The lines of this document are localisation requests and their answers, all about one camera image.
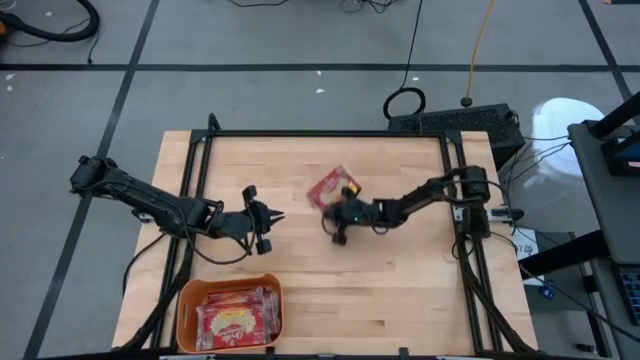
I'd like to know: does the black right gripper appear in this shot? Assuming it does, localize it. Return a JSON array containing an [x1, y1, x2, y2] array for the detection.
[[321, 185, 377, 247]]

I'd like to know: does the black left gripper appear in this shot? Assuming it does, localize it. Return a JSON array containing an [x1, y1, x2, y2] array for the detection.
[[239, 185, 286, 256]]

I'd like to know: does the orange plastic basket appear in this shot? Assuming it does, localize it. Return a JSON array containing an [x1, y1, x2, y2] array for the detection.
[[175, 273, 285, 355]]

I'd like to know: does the black perforated computer case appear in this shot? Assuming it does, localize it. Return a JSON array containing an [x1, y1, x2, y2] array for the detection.
[[387, 103, 527, 171]]

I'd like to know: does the white paper sheet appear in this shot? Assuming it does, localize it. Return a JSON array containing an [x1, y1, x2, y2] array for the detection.
[[510, 225, 546, 287]]

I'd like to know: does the black cart beam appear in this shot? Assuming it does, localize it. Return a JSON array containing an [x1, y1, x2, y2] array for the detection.
[[517, 229, 606, 281]]

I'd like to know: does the white round stool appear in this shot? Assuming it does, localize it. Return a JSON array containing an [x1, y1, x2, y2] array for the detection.
[[529, 97, 607, 179]]

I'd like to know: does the grey equipment cart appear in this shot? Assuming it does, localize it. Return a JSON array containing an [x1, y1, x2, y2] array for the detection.
[[567, 119, 640, 266]]

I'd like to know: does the dark device box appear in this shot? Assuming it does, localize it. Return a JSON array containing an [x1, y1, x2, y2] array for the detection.
[[599, 133, 640, 177]]

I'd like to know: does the black cart pole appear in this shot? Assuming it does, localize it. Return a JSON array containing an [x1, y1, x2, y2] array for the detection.
[[588, 91, 640, 140]]

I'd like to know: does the dark keyboard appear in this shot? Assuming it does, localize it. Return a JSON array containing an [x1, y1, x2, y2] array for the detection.
[[618, 267, 640, 327]]

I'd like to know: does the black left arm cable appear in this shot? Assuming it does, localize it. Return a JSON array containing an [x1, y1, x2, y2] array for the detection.
[[187, 234, 254, 266]]

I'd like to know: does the black metal table frame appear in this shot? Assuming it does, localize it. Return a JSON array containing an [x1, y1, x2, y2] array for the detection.
[[117, 128, 534, 360]]

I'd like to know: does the black hanging cable with loop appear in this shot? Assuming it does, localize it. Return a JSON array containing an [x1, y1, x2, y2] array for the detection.
[[382, 0, 427, 121]]

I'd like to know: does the black cable off table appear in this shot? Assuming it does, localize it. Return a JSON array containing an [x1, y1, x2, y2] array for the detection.
[[122, 232, 169, 297]]

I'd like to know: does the yellow hanging power cable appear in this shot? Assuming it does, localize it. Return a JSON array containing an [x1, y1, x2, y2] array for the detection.
[[460, 0, 497, 109]]

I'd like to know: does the black floor cable bundle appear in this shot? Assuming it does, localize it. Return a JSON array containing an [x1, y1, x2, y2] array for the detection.
[[339, 0, 401, 15]]

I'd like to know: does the thin black floor cable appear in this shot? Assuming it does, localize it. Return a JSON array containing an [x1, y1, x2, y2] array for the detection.
[[227, 0, 291, 9]]

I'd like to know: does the black corrugated hose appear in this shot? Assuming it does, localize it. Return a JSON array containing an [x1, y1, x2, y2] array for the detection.
[[0, 0, 101, 43]]

